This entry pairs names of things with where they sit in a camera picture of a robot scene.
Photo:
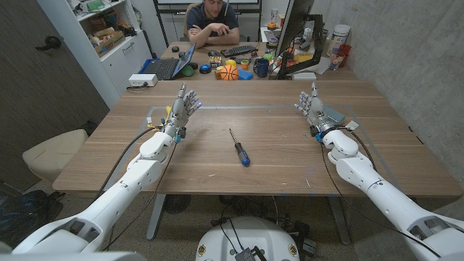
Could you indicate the cardboard box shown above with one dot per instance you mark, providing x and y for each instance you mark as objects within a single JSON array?
[{"x": 108, "y": 43}]

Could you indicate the white shelf cabinet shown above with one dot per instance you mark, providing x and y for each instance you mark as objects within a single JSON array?
[{"x": 123, "y": 61}]

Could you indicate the dark blue mug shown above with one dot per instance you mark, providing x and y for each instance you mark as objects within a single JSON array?
[{"x": 262, "y": 67}]

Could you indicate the black computer mouse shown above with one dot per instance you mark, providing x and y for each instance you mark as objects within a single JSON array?
[{"x": 214, "y": 53}]

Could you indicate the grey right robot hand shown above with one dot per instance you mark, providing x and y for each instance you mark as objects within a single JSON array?
[{"x": 316, "y": 110}]

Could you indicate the seated person in dark shirt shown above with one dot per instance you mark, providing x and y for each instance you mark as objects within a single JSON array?
[{"x": 212, "y": 18}]

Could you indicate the black monitor stand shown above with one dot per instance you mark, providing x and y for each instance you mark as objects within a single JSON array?
[{"x": 318, "y": 40}]

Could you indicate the small black round object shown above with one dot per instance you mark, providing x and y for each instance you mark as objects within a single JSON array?
[{"x": 175, "y": 49}]

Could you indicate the white lidded canister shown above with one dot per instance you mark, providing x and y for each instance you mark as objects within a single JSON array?
[{"x": 339, "y": 38}]

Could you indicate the teal ribbed case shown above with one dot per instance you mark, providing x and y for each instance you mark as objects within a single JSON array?
[{"x": 335, "y": 115}]

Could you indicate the open blue laptop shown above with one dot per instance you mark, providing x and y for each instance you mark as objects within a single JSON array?
[{"x": 163, "y": 68}]

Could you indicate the white power strip box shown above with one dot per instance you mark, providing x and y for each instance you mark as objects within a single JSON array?
[{"x": 142, "y": 79}]

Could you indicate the black computer monitor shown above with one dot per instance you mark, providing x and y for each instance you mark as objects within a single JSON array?
[{"x": 295, "y": 21}]

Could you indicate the black round fan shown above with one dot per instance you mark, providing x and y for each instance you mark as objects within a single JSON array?
[{"x": 177, "y": 203}]

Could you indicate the yellow container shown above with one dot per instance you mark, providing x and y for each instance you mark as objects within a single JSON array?
[{"x": 302, "y": 57}]

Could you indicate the green ball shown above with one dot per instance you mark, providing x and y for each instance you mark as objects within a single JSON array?
[{"x": 187, "y": 71}]

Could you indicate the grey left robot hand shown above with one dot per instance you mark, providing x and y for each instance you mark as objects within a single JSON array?
[{"x": 179, "y": 112}]

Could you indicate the clear drinking glass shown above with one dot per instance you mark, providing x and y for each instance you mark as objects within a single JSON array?
[{"x": 335, "y": 61}]

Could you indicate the black oval object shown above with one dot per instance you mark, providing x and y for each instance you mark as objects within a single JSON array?
[{"x": 193, "y": 66}]

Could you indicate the grey table leg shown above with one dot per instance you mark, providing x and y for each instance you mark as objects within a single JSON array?
[
  {"x": 340, "y": 224},
  {"x": 156, "y": 217}
]

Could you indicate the beige chair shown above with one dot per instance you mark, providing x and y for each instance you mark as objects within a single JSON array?
[{"x": 54, "y": 152}]

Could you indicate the green box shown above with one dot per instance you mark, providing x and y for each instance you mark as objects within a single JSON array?
[{"x": 95, "y": 5}]

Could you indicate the red plastic cup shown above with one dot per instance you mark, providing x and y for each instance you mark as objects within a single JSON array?
[{"x": 344, "y": 50}]

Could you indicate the white robot torso base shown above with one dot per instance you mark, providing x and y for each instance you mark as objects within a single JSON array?
[{"x": 253, "y": 235}]

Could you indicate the small orange basketball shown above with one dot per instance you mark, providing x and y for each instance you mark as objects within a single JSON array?
[{"x": 229, "y": 73}]

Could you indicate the small orange cup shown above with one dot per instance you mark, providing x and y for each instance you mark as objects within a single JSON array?
[{"x": 245, "y": 64}]

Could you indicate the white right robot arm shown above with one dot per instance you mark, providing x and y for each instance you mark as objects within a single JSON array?
[{"x": 380, "y": 195}]

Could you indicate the flat white box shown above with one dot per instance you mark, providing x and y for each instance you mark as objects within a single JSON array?
[{"x": 304, "y": 76}]

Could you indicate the yellow ball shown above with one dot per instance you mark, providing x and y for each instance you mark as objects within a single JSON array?
[{"x": 231, "y": 62}]

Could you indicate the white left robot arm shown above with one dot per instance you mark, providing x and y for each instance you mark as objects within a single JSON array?
[{"x": 119, "y": 192}]

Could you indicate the blue block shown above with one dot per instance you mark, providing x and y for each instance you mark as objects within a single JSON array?
[{"x": 245, "y": 75}]

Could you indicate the black computer keyboard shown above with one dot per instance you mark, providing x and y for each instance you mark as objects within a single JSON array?
[{"x": 239, "y": 50}]

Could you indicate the black and blue tape roll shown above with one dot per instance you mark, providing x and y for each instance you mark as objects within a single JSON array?
[{"x": 205, "y": 69}]

